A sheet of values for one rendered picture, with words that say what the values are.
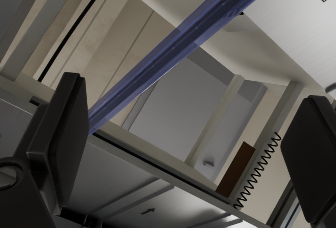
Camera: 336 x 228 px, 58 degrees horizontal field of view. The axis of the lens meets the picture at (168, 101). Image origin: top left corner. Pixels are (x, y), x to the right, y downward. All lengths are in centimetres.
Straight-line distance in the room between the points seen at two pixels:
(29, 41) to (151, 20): 239
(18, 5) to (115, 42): 271
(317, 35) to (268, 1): 4
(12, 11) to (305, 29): 16
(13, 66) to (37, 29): 8
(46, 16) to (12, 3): 46
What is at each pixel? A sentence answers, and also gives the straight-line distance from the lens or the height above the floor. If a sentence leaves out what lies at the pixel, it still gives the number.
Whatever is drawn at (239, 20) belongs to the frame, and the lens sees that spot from 65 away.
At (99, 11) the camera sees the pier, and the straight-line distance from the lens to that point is 268.
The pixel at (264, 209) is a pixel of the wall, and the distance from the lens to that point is 376.
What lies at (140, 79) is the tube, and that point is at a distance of 19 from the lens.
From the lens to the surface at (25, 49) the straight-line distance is 64.
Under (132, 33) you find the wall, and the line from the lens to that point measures 292.
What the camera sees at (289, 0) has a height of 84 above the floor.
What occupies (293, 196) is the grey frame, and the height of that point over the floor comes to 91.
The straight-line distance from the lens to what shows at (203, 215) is 39.
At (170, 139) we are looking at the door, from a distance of 299.
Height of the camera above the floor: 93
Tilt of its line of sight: 4 degrees down
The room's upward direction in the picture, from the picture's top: 149 degrees counter-clockwise
